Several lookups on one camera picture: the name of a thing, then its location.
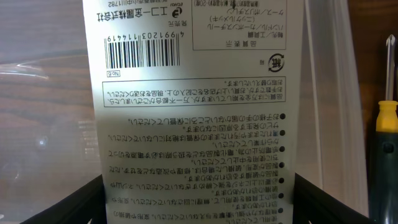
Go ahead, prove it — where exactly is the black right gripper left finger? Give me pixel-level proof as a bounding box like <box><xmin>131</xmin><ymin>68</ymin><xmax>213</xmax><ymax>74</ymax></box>
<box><xmin>21</xmin><ymin>175</ymin><xmax>108</xmax><ymax>224</ymax></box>

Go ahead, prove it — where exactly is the white blue tool box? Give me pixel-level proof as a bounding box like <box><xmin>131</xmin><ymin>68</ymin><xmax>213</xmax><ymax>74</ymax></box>
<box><xmin>83</xmin><ymin>0</ymin><xmax>305</xmax><ymax>224</ymax></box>

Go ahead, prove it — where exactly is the clear plastic container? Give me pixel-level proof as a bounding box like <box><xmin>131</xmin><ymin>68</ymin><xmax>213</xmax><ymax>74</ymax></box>
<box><xmin>1</xmin><ymin>1</ymin><xmax>368</xmax><ymax>223</ymax></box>

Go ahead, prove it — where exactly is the yellow black screwdriver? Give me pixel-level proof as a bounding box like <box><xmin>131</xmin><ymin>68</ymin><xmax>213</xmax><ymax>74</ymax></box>
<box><xmin>368</xmin><ymin>34</ymin><xmax>397</xmax><ymax>224</ymax></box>

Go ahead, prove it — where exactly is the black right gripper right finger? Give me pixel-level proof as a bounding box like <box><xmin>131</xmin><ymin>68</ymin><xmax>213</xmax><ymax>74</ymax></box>
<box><xmin>292</xmin><ymin>174</ymin><xmax>373</xmax><ymax>224</ymax></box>

